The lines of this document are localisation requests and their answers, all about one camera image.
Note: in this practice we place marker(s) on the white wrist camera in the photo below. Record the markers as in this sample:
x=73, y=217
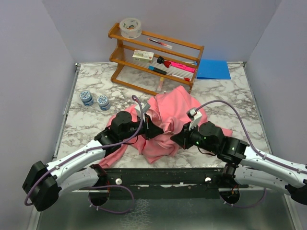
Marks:
x=195, y=117
x=141, y=109

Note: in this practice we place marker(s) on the yellow pink glue stick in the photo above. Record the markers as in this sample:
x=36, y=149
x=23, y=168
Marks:
x=160, y=85

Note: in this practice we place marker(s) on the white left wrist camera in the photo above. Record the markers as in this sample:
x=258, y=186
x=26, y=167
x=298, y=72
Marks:
x=141, y=109

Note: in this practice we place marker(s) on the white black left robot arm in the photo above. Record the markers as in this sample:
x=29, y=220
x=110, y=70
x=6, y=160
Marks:
x=45, y=183

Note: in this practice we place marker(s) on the pink highlighter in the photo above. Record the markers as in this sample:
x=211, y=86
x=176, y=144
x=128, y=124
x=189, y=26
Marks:
x=183, y=67

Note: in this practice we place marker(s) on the blue folder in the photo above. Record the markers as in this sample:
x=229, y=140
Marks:
x=213, y=69

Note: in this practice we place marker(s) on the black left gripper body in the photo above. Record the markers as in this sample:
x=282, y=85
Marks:
x=144, y=131

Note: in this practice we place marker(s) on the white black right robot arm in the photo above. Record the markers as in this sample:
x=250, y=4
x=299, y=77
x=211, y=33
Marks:
x=244, y=163

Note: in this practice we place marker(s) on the pink zip jacket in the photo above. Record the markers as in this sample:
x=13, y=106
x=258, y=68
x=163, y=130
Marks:
x=169, y=112

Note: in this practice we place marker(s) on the clear tape roll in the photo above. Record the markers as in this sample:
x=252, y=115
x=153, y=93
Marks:
x=130, y=28

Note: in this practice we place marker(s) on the wooden three-tier shelf rack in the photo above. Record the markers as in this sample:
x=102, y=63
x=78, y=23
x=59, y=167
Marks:
x=136, y=75

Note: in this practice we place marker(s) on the black metal base rail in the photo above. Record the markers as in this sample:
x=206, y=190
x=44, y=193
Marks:
x=162, y=183

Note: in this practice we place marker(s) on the blue white paint jar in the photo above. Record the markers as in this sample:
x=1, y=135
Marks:
x=86, y=98
x=103, y=102

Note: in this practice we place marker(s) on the red clear pen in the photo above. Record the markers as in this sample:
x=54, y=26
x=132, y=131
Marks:
x=160, y=43

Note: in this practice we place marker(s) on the white red pen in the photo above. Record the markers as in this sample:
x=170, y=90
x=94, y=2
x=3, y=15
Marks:
x=180, y=77

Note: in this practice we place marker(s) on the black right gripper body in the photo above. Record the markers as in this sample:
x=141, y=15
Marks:
x=194, y=137

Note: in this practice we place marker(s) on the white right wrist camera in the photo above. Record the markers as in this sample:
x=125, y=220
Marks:
x=195, y=117

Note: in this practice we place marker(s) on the white staples box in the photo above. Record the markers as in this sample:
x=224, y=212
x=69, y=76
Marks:
x=143, y=56

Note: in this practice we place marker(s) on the blue black marker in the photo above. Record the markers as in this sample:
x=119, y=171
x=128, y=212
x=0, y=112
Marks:
x=157, y=70

